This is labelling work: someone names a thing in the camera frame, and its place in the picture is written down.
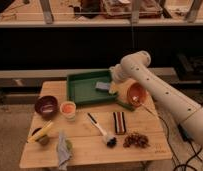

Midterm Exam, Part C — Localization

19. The grey blue sponge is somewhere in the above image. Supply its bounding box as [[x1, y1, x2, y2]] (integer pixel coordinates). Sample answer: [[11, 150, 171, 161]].
[[95, 82, 110, 91]]

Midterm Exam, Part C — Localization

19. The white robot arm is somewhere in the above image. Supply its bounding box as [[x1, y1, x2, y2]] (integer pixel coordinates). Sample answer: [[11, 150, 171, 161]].
[[110, 51, 203, 171]]

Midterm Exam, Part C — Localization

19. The orange bowl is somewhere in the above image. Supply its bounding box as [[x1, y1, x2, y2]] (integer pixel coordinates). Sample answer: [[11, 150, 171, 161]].
[[127, 83, 147, 107]]

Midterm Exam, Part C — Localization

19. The green marker stick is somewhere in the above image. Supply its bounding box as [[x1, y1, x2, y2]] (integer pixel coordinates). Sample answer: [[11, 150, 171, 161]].
[[116, 100, 135, 111]]

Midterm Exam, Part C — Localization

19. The striped rectangular block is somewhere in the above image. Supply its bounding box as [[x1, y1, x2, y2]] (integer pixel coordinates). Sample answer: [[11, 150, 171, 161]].
[[113, 112, 126, 135]]

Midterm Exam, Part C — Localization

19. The green plastic tray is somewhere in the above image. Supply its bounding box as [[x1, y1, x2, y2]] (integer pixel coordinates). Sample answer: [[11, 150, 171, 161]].
[[67, 70, 118, 106]]

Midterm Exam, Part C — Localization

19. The orange filled cup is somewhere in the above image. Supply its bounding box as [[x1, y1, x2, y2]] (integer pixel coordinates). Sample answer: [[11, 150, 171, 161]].
[[60, 101, 76, 121]]

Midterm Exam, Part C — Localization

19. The brown grape bunch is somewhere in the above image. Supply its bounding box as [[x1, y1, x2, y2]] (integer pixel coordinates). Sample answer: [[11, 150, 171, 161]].
[[123, 132, 149, 148]]

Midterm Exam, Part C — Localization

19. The wooden folding table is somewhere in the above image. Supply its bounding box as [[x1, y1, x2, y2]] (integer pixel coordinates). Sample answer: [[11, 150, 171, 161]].
[[19, 77, 174, 170]]

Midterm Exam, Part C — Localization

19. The brown box on shelf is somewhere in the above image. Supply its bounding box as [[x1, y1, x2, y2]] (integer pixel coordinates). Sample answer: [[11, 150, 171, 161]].
[[101, 0, 163, 18]]

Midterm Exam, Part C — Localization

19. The yellow banana toy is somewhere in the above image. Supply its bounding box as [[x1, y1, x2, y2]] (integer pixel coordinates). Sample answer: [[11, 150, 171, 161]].
[[27, 121, 53, 143]]

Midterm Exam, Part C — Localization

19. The grey crumpled cloth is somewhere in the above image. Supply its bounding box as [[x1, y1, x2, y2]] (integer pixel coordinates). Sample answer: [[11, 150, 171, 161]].
[[56, 131, 72, 171]]

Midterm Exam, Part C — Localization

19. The small dark cup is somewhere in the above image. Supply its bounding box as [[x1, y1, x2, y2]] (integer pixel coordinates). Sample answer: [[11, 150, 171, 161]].
[[32, 128, 49, 146]]

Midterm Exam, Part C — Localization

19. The black floor cable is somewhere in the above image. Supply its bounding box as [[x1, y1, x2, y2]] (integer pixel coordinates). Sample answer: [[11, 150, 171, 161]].
[[146, 108, 203, 171]]

